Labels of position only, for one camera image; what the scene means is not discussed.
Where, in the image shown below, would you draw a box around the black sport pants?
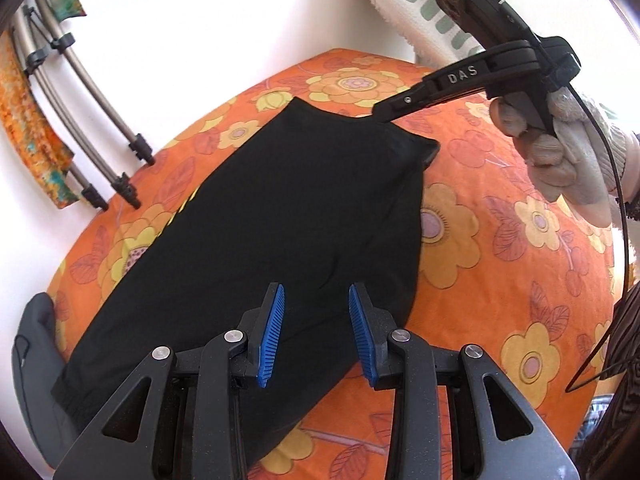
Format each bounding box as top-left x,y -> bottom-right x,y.
52,99 -> 439,463

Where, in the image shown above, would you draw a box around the right white gloved hand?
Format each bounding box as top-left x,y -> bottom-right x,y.
489,88 -> 639,228

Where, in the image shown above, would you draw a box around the green white leaf pillow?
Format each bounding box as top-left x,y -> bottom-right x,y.
370,0 -> 484,70

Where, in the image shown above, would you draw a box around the orange floral bedspread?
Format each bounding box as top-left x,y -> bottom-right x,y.
45,46 -> 632,480

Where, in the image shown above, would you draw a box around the folded dark grey garment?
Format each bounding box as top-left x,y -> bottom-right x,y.
12,292 -> 78,468

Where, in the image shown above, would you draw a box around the orange floral scarf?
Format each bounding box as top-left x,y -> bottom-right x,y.
1,0 -> 79,209

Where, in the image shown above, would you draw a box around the black cable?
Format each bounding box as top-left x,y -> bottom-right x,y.
564,84 -> 640,394

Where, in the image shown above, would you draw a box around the silver camera tripod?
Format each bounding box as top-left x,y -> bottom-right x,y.
12,0 -> 155,209

